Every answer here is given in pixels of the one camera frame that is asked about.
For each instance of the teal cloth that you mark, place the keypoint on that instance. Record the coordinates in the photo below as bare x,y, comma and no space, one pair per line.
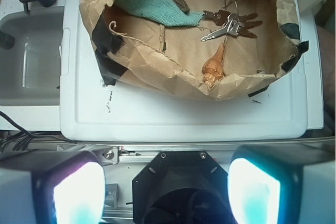
164,12

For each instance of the white plastic lid tray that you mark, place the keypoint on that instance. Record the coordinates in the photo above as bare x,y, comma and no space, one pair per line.
91,111

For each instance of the silver key bunch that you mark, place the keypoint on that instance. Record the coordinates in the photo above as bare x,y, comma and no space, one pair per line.
232,24

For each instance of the crumpled brown paper bag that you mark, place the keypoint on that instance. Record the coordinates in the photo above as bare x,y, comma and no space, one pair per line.
147,54

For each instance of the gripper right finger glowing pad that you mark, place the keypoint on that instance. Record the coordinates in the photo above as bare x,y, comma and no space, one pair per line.
282,183

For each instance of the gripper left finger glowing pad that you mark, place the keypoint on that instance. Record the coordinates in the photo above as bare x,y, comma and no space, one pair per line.
51,187

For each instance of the orange seashell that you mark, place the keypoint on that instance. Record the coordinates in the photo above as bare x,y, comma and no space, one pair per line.
212,69

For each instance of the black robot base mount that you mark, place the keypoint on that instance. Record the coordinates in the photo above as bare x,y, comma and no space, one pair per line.
181,187

